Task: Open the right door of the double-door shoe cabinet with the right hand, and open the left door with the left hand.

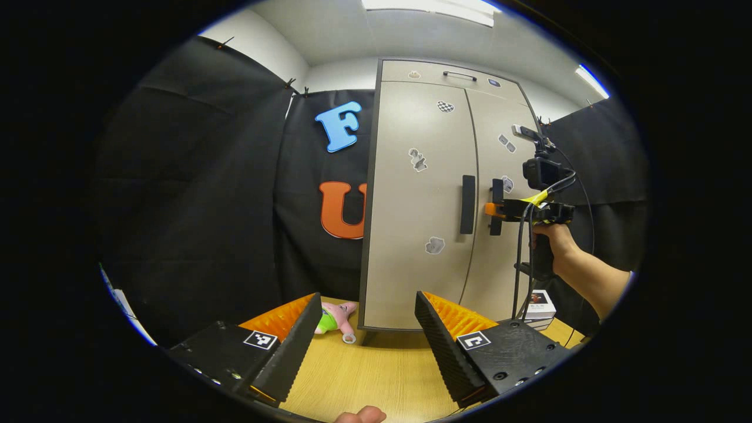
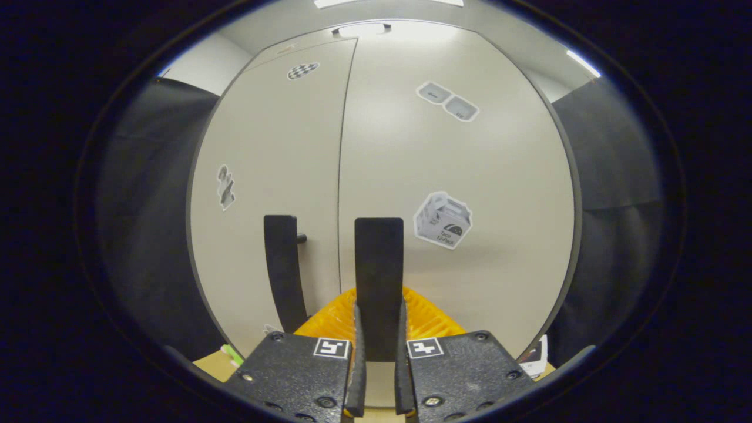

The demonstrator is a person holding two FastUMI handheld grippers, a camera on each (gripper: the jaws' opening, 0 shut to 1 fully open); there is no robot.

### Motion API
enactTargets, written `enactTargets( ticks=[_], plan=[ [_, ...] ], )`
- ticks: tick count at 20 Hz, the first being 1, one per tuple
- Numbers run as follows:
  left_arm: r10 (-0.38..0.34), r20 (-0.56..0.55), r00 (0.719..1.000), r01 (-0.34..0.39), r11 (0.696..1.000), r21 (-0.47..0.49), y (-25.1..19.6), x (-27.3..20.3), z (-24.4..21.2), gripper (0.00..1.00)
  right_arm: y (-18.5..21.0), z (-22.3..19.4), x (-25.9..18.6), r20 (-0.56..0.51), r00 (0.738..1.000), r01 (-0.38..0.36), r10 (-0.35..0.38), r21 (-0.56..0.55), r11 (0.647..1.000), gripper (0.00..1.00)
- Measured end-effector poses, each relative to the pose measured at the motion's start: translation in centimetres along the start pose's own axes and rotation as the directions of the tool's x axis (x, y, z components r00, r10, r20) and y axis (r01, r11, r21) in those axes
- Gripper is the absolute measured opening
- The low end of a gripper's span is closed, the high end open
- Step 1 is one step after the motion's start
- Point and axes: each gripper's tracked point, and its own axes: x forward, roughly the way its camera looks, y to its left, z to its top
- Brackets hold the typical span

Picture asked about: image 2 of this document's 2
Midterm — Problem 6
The beige cabinet drawer front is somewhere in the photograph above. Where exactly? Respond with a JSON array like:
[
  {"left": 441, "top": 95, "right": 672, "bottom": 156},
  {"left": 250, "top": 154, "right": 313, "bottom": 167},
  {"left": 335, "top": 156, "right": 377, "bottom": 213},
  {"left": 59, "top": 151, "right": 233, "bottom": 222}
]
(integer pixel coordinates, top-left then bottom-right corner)
[{"left": 244, "top": 19, "right": 488, "bottom": 72}]

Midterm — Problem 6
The silver drawer handle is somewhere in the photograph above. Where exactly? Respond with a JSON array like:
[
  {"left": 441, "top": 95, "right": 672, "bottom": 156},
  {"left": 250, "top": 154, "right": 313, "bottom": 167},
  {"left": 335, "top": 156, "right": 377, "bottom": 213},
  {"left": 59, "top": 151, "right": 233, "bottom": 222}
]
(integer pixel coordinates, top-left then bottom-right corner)
[{"left": 332, "top": 22, "right": 392, "bottom": 37}]

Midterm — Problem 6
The white printed card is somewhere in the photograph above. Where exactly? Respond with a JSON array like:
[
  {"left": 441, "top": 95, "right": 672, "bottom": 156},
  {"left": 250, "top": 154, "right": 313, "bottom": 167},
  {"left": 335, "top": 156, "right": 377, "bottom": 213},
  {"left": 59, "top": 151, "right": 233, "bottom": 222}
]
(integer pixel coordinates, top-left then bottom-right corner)
[{"left": 518, "top": 335, "right": 550, "bottom": 378}]

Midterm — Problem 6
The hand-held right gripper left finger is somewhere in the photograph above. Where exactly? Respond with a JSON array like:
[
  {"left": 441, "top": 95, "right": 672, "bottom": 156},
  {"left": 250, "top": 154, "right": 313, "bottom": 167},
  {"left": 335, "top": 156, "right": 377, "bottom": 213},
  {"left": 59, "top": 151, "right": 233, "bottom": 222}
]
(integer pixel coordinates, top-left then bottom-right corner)
[{"left": 223, "top": 287, "right": 368, "bottom": 423}]

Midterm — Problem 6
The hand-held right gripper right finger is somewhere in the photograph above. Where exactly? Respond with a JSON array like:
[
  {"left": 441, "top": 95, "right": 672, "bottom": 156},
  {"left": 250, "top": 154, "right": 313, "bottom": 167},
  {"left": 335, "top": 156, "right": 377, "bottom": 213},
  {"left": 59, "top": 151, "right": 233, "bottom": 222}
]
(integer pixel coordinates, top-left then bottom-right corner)
[{"left": 394, "top": 286, "right": 536, "bottom": 423}]

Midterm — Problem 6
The ceiling light panel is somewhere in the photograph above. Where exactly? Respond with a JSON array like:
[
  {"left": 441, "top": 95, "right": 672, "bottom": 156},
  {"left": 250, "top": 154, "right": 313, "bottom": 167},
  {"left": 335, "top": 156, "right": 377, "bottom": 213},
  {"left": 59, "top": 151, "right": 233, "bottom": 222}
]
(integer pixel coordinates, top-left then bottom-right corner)
[
  {"left": 314, "top": 0, "right": 465, "bottom": 9},
  {"left": 566, "top": 49, "right": 602, "bottom": 78}
]

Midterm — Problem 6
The black door handle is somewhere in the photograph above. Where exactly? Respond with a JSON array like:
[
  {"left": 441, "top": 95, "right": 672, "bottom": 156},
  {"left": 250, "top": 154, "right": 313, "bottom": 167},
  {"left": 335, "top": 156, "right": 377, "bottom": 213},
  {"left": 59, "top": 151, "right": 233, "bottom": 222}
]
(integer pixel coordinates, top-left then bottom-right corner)
[
  {"left": 263, "top": 215, "right": 309, "bottom": 334},
  {"left": 354, "top": 217, "right": 405, "bottom": 362}
]

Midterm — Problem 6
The grey double-door shoe cabinet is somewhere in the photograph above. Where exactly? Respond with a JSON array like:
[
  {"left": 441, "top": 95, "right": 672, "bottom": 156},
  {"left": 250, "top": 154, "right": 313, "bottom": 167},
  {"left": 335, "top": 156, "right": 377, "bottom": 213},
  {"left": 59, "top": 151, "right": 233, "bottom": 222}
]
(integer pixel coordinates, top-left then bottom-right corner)
[{"left": 187, "top": 21, "right": 583, "bottom": 409}]

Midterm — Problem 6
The beige shoe cabinet door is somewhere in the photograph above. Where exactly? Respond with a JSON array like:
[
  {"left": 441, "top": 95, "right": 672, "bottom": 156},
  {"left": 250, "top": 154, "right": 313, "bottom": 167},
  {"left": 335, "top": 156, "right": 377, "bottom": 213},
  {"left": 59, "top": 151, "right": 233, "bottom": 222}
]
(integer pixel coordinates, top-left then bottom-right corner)
[
  {"left": 189, "top": 38, "right": 358, "bottom": 359},
  {"left": 338, "top": 23, "right": 576, "bottom": 409}
]

